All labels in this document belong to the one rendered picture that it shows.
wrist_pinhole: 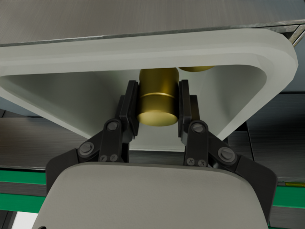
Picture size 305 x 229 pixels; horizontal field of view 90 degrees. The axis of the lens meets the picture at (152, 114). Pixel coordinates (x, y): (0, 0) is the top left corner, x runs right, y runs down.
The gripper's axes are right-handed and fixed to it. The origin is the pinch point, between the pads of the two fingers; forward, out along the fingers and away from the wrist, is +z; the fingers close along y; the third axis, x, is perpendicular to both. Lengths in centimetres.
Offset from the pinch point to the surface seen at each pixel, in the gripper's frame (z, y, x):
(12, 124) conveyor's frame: 11.2, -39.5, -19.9
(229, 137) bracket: 3.6, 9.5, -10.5
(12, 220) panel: -8, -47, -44
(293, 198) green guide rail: -3.1, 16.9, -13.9
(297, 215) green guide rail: -4.7, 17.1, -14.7
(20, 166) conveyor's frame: 1.4, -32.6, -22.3
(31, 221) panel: -8, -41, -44
